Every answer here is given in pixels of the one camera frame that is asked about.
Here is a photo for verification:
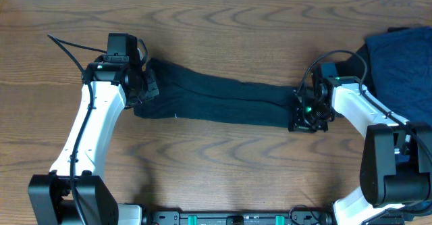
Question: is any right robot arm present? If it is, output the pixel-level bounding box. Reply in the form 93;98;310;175
288;64;431;224

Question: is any black garment under blue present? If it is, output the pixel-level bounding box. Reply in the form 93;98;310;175
335;44;376;96

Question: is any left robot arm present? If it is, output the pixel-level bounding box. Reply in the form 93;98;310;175
28;62;159;224

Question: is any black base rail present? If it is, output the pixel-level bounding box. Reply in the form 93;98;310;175
117;203;338;225

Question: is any dark teal t-shirt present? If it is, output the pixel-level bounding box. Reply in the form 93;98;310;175
134;58;297;128

